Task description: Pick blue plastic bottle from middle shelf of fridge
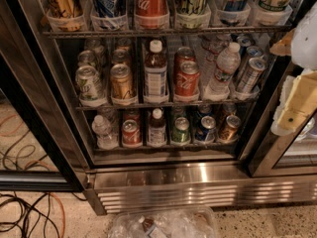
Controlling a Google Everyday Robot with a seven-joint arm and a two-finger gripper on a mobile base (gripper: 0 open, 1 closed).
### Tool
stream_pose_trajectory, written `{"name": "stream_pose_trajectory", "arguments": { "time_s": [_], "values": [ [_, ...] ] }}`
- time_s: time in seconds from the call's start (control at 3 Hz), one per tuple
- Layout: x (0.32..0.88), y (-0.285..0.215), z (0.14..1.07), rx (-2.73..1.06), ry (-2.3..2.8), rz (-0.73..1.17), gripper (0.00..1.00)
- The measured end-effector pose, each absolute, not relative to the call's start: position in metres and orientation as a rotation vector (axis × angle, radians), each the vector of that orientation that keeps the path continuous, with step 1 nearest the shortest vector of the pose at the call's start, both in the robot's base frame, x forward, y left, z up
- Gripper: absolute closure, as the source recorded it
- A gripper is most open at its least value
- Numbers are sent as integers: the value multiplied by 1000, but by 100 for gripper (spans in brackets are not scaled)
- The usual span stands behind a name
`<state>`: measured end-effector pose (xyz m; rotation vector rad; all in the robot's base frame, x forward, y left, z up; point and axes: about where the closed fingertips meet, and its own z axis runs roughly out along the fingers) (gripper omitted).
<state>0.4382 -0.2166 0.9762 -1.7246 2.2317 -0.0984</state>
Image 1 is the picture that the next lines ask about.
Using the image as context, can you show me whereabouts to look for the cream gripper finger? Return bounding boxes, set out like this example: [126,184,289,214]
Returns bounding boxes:
[270,69,317,136]
[269,29,294,57]

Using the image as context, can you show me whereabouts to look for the brown tea bottle blue label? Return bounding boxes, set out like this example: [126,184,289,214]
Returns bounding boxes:
[144,40,167,102]

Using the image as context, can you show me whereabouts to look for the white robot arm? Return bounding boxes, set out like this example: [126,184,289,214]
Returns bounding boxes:
[269,2,317,136]

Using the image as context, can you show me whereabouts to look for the clear water bottle middle shelf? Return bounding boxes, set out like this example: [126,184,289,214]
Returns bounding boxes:
[207,42,241,101]

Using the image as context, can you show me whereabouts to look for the clear water bottle shelf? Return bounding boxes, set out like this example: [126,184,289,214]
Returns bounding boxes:
[92,115,119,150]
[207,42,241,101]

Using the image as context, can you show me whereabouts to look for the red blue can top shelf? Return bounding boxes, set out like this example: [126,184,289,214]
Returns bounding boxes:
[217,0,248,26]

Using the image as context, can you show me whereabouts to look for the gold can bottom shelf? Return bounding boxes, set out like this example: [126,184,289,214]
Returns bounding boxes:
[218,115,241,142]

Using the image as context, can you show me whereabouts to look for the gold can shelf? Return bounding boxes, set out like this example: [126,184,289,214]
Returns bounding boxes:
[110,63,135,100]
[218,115,241,142]
[111,49,131,66]

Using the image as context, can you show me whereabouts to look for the green white can top shelf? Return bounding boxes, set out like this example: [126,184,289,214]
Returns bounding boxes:
[175,0,206,29]

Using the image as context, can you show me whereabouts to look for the blue can bottom shelf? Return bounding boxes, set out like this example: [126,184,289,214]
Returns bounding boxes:
[195,116,216,143]

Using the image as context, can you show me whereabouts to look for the green can bottom shelf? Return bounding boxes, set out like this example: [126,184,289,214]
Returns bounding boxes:
[171,117,190,145]

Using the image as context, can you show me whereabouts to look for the tea bottle bottom shelf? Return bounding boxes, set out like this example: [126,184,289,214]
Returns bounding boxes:
[148,108,166,147]

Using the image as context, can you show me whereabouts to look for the front gold can middle shelf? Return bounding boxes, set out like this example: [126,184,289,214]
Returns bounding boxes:
[110,63,135,100]

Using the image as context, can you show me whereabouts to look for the red cola can bottom shelf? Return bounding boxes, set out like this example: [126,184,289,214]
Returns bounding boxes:
[122,119,142,148]

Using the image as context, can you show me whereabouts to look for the blue white can top shelf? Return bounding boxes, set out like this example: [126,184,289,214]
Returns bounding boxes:
[93,0,127,30]

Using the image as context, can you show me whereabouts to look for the clear water bottle bottom shelf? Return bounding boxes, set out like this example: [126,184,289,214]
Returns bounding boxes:
[92,115,119,150]

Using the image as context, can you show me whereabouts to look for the yellow can top shelf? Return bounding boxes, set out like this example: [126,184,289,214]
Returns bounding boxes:
[48,0,83,32]

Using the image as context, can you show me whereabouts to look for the silver slim can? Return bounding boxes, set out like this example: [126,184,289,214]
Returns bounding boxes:
[236,58,266,93]
[237,46,264,80]

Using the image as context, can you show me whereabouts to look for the front silver slim can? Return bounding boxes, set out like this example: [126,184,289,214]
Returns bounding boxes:
[236,58,266,93]

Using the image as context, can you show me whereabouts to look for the white green can top right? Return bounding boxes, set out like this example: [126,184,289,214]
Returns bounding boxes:
[252,0,291,26]

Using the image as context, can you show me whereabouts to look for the rear red cola can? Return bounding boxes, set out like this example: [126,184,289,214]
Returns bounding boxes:
[174,47,196,70]

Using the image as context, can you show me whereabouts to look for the front red cola can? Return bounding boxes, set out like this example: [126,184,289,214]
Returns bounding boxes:
[174,60,200,102]

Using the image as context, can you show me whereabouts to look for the clear plastic bin of bottles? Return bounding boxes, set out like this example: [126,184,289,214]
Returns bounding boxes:
[107,206,220,238]

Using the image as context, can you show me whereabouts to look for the front white green can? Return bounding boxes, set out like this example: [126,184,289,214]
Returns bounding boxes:
[75,65,107,107]

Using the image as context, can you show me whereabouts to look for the middle white green can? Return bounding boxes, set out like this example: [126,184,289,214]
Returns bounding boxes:
[77,50,99,69]

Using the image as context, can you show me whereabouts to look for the black and orange floor cables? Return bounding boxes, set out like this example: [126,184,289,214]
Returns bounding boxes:
[0,114,87,238]

